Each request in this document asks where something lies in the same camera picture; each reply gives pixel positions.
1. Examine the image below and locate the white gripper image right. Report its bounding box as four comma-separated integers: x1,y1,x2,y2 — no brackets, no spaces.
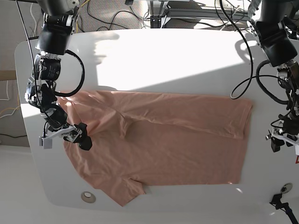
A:
265,127,299,147

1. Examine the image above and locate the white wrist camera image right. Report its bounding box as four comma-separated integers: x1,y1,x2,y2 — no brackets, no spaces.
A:
271,138,281,153

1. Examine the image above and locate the red warning triangle sticker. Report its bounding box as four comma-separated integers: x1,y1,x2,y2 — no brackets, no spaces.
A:
295,151,299,164

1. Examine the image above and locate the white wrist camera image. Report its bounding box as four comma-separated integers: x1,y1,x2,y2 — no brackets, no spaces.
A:
271,138,281,153
39,136,52,149

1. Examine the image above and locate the round metal table grommet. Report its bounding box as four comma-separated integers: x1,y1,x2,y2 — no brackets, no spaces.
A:
280,182,293,194

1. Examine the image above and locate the aluminium frame rail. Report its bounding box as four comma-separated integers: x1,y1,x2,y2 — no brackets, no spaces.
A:
147,0,249,28

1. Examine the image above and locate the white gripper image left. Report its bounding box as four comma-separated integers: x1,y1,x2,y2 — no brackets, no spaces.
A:
43,122,93,151

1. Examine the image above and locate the yellow cable on floor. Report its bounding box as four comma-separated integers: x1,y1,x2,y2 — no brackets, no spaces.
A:
74,0,91,34

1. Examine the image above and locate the salmon pink T-shirt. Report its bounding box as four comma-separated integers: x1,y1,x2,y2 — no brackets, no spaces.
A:
58,91,253,206

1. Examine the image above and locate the black clamp with blue cable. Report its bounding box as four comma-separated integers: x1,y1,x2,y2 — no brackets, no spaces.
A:
270,193,299,224

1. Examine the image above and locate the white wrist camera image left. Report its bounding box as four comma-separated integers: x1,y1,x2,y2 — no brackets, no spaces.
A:
39,136,52,149

